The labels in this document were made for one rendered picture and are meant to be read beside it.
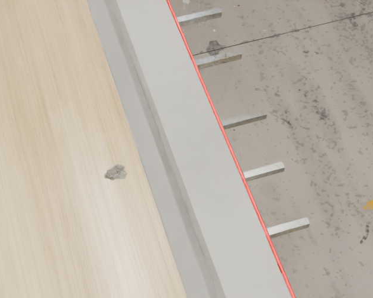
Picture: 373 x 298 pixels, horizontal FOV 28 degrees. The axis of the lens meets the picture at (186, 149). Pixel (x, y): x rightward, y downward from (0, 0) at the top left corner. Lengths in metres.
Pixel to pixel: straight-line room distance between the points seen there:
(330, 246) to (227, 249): 2.83
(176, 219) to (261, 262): 0.17
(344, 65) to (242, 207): 3.50
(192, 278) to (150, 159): 0.19
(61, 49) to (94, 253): 0.97
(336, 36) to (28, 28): 1.97
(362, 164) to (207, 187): 3.09
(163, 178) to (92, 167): 1.80
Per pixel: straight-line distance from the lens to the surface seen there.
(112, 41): 1.19
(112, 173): 2.78
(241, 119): 2.97
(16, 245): 2.69
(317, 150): 3.97
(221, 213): 0.89
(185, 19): 3.18
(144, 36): 1.06
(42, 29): 3.29
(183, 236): 0.97
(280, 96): 4.16
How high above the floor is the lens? 3.24
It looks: 56 degrees down
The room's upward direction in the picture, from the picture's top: straight up
